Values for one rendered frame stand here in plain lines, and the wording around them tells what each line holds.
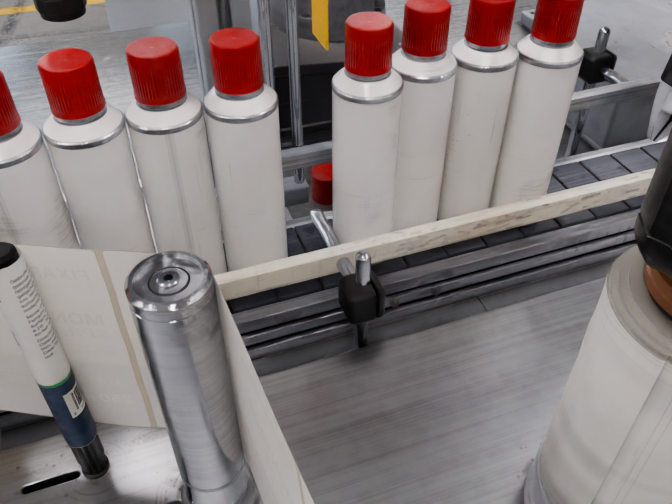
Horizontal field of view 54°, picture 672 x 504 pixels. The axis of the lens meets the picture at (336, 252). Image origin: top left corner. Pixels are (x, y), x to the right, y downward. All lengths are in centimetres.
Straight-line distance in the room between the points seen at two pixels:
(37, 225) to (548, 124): 39
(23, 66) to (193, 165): 64
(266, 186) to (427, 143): 13
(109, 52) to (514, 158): 68
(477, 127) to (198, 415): 32
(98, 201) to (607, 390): 33
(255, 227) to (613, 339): 29
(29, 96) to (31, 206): 53
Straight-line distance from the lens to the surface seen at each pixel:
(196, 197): 49
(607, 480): 37
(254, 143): 46
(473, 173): 57
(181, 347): 30
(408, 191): 56
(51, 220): 48
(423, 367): 50
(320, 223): 56
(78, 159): 46
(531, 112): 56
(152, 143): 46
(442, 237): 56
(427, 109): 51
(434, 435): 47
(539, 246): 62
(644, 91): 72
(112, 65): 104
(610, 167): 74
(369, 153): 49
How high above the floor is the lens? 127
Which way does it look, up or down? 42 degrees down
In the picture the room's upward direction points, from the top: straight up
